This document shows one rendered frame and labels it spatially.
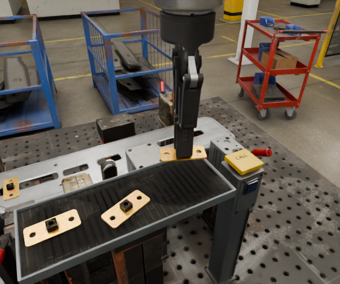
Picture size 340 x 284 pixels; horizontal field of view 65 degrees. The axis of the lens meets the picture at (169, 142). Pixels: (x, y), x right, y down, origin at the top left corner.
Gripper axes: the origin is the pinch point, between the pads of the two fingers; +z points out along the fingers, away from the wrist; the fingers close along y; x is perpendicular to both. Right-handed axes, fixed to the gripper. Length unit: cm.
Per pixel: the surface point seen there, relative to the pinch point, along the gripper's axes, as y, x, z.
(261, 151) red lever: 10.3, -21.6, 13.4
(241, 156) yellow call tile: 4.9, -13.8, 9.9
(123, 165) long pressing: 24.2, 13.4, 25.9
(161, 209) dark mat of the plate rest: -7.7, 4.8, 9.8
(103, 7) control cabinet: 823, 90, 103
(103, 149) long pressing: 33.2, 20.1, 25.9
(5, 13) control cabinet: 749, 327, 102
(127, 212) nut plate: -7.9, 10.6, 9.5
